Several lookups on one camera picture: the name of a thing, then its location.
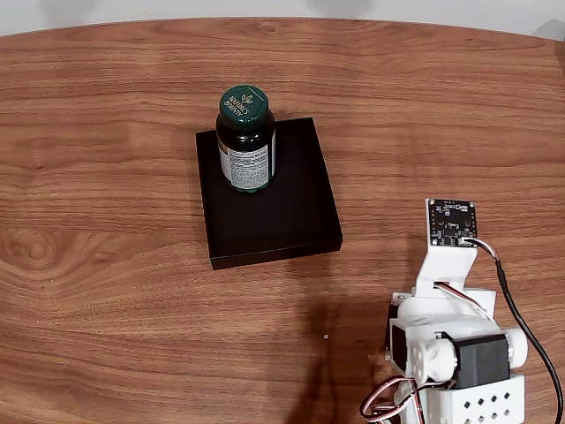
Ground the dark green pill bottle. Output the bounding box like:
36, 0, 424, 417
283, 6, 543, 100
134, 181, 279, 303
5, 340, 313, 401
215, 84, 277, 197

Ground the shallow black box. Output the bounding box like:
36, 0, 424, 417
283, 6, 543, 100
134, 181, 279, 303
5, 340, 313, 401
195, 116, 344, 271

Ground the red white black servo wire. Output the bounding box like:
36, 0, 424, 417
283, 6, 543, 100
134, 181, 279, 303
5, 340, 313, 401
434, 281, 492, 320
359, 375, 426, 424

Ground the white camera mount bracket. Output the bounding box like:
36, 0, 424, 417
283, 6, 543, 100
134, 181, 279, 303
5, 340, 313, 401
414, 241, 479, 298

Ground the black camera circuit board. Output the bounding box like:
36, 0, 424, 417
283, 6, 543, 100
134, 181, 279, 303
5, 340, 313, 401
426, 198, 479, 248

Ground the black camera cable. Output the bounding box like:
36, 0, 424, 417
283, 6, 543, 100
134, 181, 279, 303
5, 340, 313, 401
461, 237, 561, 424

